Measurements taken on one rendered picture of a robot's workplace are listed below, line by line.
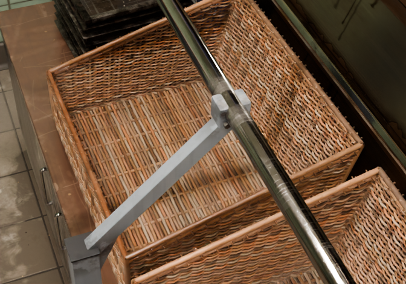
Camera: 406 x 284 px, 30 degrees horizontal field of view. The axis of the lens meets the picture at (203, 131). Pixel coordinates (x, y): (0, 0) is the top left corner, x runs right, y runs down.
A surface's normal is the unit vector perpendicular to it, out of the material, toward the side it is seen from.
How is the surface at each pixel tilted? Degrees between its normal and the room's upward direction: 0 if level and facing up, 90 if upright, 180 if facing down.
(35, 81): 0
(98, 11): 0
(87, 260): 90
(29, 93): 0
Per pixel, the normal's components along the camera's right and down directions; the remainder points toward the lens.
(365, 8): -0.86, -0.01
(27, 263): 0.04, -0.70
